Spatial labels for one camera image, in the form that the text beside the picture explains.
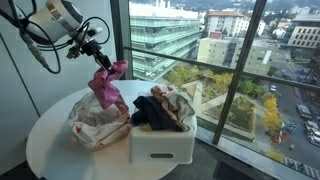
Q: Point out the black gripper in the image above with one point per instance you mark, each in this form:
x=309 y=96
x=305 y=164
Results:
x=90 y=48

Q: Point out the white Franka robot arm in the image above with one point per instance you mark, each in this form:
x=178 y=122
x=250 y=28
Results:
x=53 y=20

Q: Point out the pink purple cloth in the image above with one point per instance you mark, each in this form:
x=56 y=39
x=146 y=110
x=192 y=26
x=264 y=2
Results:
x=105 y=88

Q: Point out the grey window railing bar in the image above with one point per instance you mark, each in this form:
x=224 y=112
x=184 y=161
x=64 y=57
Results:
x=186 y=60

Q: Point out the white plastic basket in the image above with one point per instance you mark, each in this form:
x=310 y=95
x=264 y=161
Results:
x=160 y=143

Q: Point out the white plastic bag red print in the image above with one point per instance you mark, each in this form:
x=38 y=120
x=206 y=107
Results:
x=96 y=130

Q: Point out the dark navy cloth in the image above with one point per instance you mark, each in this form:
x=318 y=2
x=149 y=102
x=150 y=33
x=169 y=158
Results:
x=153 y=113

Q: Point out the beige grey cloth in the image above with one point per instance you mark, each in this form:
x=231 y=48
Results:
x=180 y=106

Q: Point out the dark window mullion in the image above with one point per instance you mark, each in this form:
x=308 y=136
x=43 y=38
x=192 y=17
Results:
x=120 y=33
x=240 y=66

